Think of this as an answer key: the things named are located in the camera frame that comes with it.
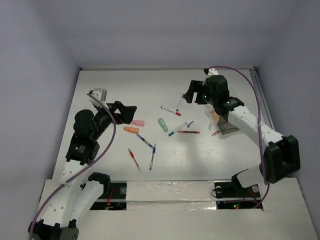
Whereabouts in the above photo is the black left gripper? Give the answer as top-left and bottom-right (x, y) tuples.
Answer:
(91, 100), (137, 141)

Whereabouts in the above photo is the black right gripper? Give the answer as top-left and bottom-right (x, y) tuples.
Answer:
(183, 79), (218, 106)

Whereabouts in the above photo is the red capped white marker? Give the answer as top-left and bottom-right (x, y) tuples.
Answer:
(160, 106), (181, 116)

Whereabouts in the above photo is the blue gel pen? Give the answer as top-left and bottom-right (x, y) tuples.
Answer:
(136, 134), (154, 149)

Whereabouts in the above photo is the green capped white marker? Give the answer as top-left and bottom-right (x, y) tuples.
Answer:
(168, 122), (188, 137)

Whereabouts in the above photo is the green transparent stapler case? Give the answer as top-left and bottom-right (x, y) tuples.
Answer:
(157, 118), (169, 133)

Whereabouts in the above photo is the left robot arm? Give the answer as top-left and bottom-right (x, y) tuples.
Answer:
(28, 101), (137, 240)

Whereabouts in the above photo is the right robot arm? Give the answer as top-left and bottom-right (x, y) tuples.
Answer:
(184, 75), (301, 196)

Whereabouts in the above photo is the red gel pen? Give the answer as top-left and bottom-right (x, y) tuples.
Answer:
(178, 130), (200, 134)

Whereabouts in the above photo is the clear compartment organizer box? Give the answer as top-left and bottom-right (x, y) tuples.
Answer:
(205, 87), (244, 135)

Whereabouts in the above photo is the red ballpoint pen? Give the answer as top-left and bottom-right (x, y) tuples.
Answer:
(128, 148), (141, 172)

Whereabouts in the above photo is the blue ballpoint pen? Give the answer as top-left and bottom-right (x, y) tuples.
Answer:
(149, 144), (156, 171)

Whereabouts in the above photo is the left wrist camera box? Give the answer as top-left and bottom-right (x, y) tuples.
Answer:
(88, 87), (107, 103)

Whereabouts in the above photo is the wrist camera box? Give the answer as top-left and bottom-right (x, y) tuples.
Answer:
(88, 87), (107, 103)
(203, 67), (219, 77)

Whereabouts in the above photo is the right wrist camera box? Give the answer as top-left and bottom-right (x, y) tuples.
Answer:
(203, 67), (219, 77)

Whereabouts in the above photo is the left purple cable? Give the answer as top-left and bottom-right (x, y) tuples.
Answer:
(28, 92), (117, 240)

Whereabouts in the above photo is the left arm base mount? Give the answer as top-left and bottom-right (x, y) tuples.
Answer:
(90, 182), (127, 211)

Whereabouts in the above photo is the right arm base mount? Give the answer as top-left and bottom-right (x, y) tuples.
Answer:
(211, 174), (263, 210)

